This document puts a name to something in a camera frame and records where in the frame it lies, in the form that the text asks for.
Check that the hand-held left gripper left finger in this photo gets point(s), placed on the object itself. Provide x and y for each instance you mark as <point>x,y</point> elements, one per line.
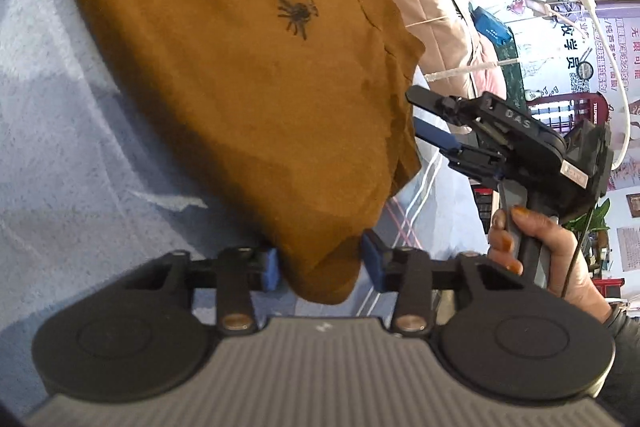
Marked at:
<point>271,269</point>

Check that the person's right hand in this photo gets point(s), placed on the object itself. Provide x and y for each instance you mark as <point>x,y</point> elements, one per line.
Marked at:
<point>570,267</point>

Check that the blue packet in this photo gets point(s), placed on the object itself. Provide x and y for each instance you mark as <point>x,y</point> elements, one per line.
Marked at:
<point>490,27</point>

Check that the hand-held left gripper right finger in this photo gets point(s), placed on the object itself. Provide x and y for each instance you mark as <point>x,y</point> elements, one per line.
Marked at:
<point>373,264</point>

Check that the brown knit sweater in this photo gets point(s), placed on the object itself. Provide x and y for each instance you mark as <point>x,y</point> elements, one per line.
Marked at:
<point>225,107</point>

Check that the wall poster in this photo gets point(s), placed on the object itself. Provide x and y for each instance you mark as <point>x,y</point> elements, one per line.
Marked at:
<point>560,37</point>

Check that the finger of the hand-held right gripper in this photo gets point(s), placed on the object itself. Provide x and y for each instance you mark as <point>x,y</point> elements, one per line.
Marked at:
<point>437,134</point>
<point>425,96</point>

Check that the small green leafy plant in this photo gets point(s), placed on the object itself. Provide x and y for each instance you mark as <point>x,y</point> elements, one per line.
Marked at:
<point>597,217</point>

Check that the person's right forearm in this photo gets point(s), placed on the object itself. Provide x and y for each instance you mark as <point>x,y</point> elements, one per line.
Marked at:
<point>627,347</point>

